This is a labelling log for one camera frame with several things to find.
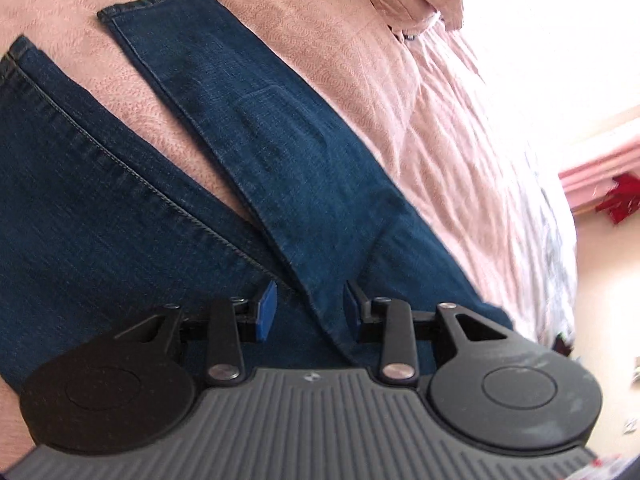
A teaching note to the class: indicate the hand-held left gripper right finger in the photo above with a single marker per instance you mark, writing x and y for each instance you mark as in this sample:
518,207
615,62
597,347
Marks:
350,310

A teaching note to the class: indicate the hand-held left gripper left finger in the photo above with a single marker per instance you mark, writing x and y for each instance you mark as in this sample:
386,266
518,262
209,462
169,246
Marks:
267,310

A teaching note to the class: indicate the blue denim jeans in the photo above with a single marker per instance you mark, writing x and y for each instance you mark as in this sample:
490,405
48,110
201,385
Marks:
300,160

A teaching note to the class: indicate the pink grey striped bedspread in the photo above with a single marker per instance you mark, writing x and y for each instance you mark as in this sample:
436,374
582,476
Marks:
400,110

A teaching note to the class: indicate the pink patterned curtain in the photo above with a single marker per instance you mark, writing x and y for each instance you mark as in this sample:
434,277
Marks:
600,180

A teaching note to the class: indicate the red garment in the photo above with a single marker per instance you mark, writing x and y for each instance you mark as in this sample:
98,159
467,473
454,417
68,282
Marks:
620,200

